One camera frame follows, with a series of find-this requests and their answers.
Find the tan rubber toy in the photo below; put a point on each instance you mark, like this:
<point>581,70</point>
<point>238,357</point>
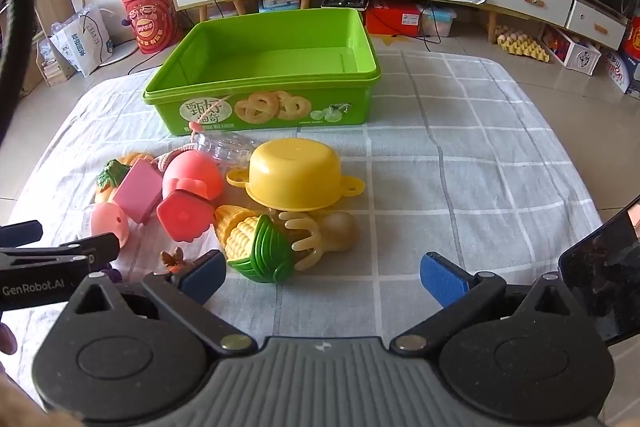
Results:
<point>340,229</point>

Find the orange toy cup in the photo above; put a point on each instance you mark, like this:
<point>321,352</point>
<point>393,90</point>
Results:
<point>112,174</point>

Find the white printed cardboard box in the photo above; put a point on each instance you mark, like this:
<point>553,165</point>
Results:
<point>575,52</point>

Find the person's left hand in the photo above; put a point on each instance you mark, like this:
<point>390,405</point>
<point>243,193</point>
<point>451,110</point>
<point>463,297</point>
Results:
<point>7,339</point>

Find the pink toy peach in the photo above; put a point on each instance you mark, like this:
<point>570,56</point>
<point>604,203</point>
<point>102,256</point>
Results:
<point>107,222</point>

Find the yellow toy corn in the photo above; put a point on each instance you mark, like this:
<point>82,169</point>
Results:
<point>240,232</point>

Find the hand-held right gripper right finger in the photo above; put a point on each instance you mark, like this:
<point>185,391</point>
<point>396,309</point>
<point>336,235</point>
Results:
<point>442,279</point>

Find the white paper bag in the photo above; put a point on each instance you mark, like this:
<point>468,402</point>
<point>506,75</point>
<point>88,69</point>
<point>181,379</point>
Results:
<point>82,42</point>

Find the clear storage box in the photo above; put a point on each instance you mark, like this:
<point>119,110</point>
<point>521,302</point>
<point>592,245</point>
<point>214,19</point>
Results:
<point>437,22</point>

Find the blue white cardboard box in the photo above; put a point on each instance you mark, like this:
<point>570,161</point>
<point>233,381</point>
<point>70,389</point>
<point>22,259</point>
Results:
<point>617,74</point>

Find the clear plastic container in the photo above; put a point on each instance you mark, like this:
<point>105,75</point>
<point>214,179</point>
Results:
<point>225,149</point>

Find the red printed bucket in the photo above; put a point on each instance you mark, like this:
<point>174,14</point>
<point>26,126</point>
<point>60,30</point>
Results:
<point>150,19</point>

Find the dark flat box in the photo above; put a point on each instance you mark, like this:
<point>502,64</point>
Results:
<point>344,3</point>

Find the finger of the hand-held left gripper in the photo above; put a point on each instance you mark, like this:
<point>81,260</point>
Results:
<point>20,233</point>
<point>95,249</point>

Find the yellow toy pot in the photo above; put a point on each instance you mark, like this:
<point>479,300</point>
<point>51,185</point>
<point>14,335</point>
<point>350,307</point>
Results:
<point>295,172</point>

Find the purple toy grapes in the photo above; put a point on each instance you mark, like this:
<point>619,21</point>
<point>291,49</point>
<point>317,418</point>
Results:
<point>112,276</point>

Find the red gift box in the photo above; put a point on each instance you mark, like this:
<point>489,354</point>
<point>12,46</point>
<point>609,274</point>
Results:
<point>632,37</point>

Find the pink toy block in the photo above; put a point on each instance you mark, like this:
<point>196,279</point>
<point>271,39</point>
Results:
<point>137,192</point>

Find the small seashell toy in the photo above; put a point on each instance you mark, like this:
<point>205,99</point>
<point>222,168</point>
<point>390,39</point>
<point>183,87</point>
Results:
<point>175,263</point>

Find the black smartphone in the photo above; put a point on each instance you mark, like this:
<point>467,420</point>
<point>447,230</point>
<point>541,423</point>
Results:
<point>595,287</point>

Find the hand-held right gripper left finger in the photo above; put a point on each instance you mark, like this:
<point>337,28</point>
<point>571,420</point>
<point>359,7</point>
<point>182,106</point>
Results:
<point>204,279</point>

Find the yellow egg tray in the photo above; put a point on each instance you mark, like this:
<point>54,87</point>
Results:
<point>522,46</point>

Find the pink and red rubber toy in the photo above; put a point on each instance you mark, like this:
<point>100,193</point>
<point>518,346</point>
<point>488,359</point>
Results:
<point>192,174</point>

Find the person's left forearm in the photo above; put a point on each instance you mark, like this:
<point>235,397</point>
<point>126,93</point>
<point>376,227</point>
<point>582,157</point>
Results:
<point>20,402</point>

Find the red flat box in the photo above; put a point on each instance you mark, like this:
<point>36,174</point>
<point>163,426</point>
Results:
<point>392,17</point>

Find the white checked cloth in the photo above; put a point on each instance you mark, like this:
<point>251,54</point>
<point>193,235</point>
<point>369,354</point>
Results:
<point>450,157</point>

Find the green plastic box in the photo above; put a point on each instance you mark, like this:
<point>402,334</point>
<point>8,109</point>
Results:
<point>280,42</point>

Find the blue white flat box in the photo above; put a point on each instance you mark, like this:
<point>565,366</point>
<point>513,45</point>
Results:
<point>280,4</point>

